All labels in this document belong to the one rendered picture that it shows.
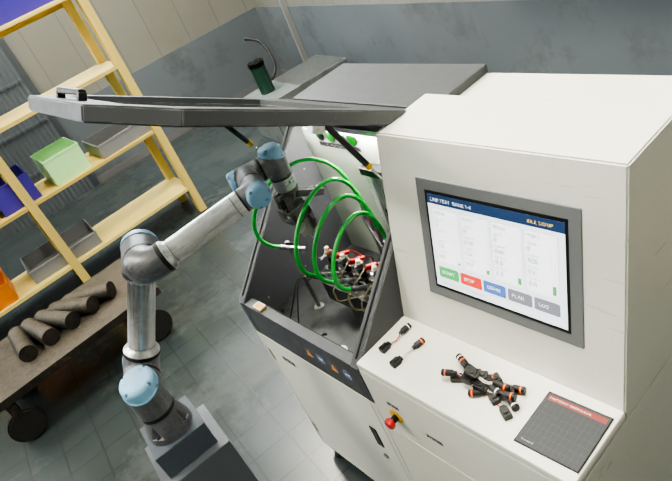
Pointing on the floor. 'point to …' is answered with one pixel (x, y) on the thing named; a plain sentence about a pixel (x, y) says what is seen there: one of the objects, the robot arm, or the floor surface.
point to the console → (406, 218)
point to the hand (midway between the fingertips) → (314, 232)
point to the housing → (479, 85)
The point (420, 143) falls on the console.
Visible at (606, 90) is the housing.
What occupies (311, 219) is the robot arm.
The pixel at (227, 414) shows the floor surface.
